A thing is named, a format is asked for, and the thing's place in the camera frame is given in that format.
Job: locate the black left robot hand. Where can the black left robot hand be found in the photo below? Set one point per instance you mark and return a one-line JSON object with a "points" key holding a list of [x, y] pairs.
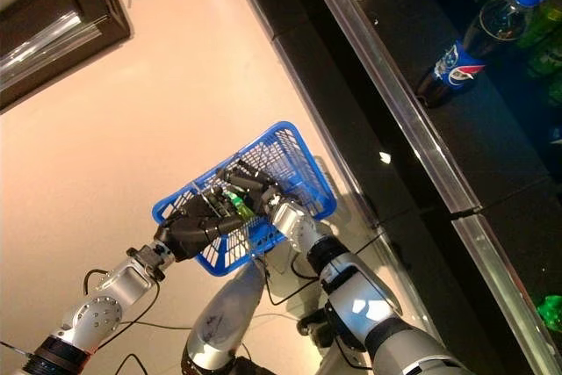
{"points": [[197, 228]]}

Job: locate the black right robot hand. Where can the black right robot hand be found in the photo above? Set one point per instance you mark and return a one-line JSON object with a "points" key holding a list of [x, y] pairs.
{"points": [[257, 190]]}

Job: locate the blue plastic shopping basket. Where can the blue plastic shopping basket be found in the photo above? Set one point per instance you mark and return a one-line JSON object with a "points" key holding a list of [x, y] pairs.
{"points": [[217, 270]]}

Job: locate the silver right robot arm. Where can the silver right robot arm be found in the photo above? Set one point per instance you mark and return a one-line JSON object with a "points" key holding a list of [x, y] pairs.
{"points": [[351, 300]]}

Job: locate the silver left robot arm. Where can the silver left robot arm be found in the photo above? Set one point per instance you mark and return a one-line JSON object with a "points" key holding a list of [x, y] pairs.
{"points": [[101, 309]]}

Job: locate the green drink bottle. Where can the green drink bottle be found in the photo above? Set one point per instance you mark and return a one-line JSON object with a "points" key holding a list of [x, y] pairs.
{"points": [[544, 23]]}

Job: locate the silver left robot leg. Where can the silver left robot leg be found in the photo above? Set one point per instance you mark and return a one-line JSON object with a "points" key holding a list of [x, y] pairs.
{"points": [[224, 318]]}

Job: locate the white paper scrap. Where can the white paper scrap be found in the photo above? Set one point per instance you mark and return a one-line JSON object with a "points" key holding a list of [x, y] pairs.
{"points": [[385, 156]]}

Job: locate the black robot waist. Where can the black robot waist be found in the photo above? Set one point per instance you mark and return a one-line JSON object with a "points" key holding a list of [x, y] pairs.
{"points": [[250, 366]]}

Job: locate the black zip tie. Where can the black zip tie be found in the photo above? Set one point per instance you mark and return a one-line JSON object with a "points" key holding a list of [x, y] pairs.
{"points": [[13, 348]]}

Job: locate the black store shelf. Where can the black store shelf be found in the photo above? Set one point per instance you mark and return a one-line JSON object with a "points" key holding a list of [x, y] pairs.
{"points": [[483, 151]]}

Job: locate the dark cola bottle blue label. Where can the dark cola bottle blue label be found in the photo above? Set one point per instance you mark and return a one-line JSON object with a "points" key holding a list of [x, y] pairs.
{"points": [[461, 65]]}

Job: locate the clear plastic shelf rail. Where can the clear plastic shelf rail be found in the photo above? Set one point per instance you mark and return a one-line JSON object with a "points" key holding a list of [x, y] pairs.
{"points": [[419, 129]]}

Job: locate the dark cabinet with clear rail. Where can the dark cabinet with clear rail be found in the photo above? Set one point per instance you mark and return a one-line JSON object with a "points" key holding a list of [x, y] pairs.
{"points": [[101, 2]]}

